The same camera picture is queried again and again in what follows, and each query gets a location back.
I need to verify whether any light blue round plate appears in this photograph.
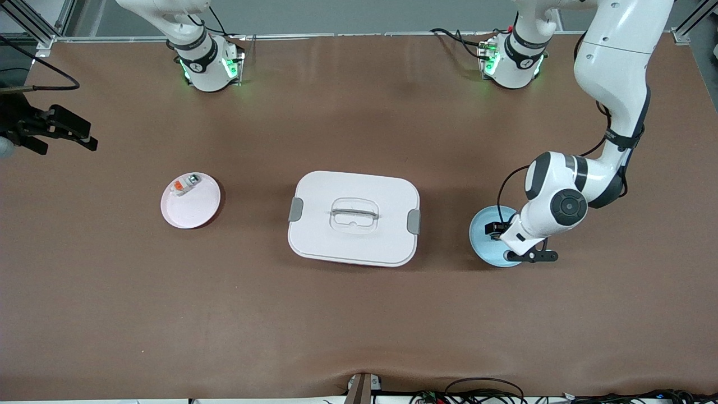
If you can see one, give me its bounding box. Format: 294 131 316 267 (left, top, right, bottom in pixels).
469 205 526 268

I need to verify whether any pink round plate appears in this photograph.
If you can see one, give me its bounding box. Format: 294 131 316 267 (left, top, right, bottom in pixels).
160 172 222 229

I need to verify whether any white lidded storage box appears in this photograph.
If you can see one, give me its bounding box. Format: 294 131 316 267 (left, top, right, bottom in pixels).
287 171 421 268

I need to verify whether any metal table clamp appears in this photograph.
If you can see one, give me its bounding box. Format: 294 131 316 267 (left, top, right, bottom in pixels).
345 372 383 404

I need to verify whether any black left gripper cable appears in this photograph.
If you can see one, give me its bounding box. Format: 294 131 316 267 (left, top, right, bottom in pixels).
497 101 629 222

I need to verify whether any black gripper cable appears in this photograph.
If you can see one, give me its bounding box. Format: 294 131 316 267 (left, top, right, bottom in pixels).
0 36 80 94
497 101 629 222

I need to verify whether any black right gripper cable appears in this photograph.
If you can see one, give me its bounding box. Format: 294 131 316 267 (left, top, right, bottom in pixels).
0 36 80 94

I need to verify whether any aluminium frame post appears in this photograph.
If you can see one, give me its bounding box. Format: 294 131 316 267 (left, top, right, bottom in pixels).
0 0 76 50
671 0 718 45

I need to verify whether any white and orange switch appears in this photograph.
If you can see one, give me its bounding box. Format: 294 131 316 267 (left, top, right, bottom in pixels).
171 175 201 197

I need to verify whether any black right arm base cable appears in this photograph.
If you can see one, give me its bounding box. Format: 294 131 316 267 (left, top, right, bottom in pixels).
188 6 247 40

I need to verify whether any black arm base cable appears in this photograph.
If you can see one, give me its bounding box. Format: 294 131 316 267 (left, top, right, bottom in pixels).
430 28 494 61
188 6 247 40

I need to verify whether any black left arm base cable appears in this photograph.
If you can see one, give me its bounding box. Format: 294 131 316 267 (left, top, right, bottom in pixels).
430 28 494 61

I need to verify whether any black cable bundle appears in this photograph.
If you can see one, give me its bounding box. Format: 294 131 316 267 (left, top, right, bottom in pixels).
409 378 718 404

